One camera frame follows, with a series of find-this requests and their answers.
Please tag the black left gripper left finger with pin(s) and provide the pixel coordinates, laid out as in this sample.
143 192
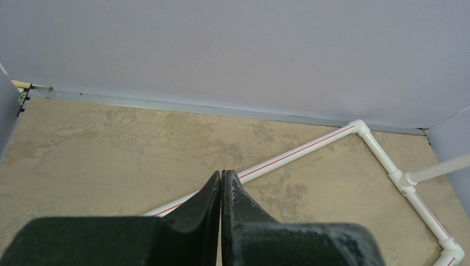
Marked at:
186 236

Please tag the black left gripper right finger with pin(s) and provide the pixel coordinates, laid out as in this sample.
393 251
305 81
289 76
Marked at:
251 236

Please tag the white PVC pipe frame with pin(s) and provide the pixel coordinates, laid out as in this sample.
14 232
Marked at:
452 252

